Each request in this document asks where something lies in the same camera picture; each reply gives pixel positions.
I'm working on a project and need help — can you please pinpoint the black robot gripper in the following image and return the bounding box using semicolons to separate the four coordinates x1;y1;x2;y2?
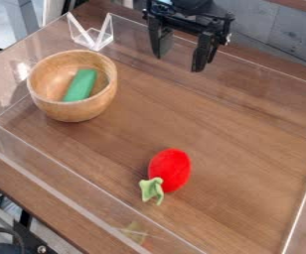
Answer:
142;0;234;72

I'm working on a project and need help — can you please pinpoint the green rectangular stick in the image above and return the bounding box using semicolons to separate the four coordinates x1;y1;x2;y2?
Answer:
63;69;97;102

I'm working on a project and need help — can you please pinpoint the brown wooden bowl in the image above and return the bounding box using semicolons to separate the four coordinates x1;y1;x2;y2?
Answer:
27;50;118;122

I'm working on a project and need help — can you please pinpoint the red plush strawberry toy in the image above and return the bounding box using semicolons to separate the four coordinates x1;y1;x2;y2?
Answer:
138;148;192;205

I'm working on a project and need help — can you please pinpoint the clear acrylic tray enclosure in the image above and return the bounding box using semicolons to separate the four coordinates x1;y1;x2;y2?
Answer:
0;15;306;254

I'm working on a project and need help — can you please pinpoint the black table clamp bracket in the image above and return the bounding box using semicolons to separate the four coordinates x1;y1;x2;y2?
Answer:
0;212;59;254

